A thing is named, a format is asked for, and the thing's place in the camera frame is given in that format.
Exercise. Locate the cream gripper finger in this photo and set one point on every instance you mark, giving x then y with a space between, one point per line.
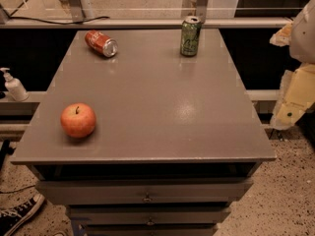
297 95
282 37

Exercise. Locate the red coke can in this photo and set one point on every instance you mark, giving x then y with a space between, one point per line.
101 43

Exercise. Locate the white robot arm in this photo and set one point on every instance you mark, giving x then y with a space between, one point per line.
302 44

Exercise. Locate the green soda can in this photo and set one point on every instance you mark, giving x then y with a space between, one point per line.
190 33

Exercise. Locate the grey drawer cabinet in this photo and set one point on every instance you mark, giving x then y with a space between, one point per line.
149 142

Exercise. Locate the red apple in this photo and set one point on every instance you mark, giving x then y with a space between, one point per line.
78 120

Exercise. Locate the middle grey drawer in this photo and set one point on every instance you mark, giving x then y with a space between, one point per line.
149 215

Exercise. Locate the grey drawer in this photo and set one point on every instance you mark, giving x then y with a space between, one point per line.
125 192
149 215

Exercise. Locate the top grey drawer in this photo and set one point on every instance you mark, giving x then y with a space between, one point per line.
125 192

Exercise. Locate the white pump bottle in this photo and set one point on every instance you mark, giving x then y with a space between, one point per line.
14 86

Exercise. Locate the black white sneaker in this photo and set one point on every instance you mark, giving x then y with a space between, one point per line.
12 218

